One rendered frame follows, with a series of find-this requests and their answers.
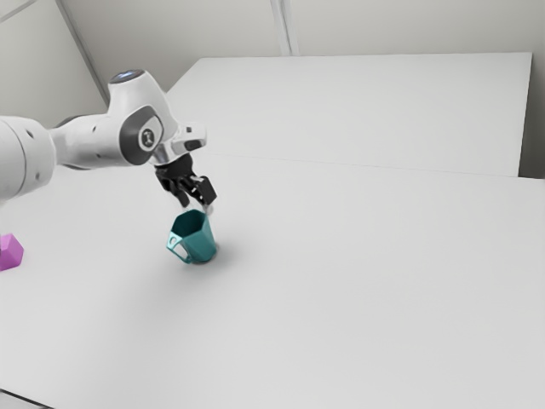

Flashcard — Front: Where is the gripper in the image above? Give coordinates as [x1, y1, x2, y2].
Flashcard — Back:
[153, 155, 218, 214]

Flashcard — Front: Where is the teal faceted mug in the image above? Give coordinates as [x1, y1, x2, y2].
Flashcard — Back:
[165, 209, 218, 264]

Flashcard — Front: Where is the purple faceted block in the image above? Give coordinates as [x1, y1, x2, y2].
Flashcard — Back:
[0, 233, 25, 272]

